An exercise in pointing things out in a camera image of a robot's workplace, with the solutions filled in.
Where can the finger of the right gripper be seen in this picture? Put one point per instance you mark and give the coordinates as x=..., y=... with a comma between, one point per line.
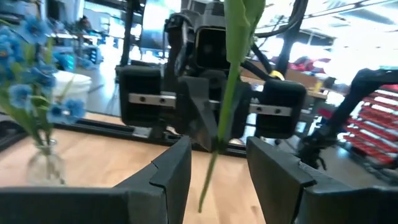
x=199, y=115
x=241, y=105

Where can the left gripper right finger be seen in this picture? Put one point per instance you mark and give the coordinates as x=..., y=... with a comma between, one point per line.
x=273, y=174

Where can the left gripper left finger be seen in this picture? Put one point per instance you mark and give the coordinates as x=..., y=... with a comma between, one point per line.
x=174, y=174

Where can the blue artificial flower bunch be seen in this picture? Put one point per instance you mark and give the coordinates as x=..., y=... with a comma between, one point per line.
x=34, y=29

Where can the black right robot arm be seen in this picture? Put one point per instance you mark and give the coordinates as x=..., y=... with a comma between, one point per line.
x=175, y=37

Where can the clear glass vase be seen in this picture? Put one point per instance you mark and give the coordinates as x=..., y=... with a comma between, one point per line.
x=46, y=168

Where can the white bucket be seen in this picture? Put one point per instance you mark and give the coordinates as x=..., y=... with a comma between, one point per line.
x=74, y=87

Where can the person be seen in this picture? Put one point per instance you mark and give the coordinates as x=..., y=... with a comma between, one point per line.
x=84, y=24

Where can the red bin rack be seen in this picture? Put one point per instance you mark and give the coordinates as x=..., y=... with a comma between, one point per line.
x=379, y=124

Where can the black metal cart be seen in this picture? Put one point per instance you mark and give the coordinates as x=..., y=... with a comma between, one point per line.
x=357, y=90

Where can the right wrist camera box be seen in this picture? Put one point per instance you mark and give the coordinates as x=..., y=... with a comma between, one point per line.
x=208, y=46

